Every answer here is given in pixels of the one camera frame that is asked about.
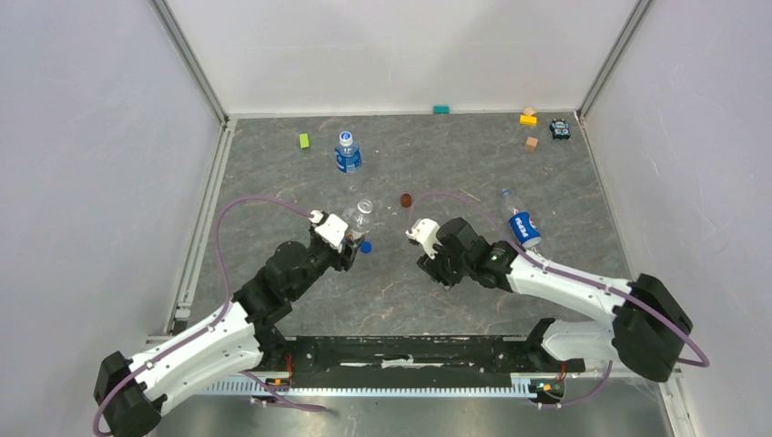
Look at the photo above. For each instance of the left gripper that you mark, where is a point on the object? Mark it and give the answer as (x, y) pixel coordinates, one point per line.
(344, 261)

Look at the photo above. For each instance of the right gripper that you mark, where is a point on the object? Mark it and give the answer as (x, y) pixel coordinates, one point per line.
(433, 268)

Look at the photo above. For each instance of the red label clear bottle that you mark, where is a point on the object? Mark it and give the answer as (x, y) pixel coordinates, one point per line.
(359, 218)

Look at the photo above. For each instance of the Pepsi label clear bottle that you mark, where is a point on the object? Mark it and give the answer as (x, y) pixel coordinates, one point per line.
(519, 220)

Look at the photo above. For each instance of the blue label Pocari bottle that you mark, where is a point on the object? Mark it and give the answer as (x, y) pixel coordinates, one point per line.
(348, 159)

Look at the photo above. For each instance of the white blue Pocari cap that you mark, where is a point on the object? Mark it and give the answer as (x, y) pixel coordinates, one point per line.
(345, 139)

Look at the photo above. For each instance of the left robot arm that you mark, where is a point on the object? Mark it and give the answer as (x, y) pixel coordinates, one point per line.
(134, 394)

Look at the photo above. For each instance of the green block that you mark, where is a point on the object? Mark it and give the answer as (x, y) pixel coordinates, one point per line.
(304, 141)

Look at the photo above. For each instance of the tan cube block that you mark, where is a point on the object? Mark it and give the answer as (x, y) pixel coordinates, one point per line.
(531, 144)

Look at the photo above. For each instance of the teal block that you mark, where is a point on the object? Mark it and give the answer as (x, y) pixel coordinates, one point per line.
(441, 109)

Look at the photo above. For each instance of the yellow block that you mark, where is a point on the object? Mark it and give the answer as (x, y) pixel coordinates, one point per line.
(530, 121)

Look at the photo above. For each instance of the black blue toy car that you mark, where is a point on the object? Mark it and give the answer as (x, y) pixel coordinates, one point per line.
(560, 129)

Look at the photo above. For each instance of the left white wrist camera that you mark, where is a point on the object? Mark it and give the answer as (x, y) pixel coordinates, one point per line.
(331, 228)

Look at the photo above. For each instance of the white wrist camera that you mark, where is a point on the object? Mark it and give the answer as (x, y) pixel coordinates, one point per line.
(423, 233)
(331, 228)

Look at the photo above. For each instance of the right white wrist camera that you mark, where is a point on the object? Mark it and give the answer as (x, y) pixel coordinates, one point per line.
(423, 233)

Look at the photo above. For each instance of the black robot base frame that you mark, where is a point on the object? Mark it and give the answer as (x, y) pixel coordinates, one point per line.
(411, 362)

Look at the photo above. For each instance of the white slotted cable duct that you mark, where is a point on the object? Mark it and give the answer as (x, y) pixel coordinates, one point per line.
(514, 387)

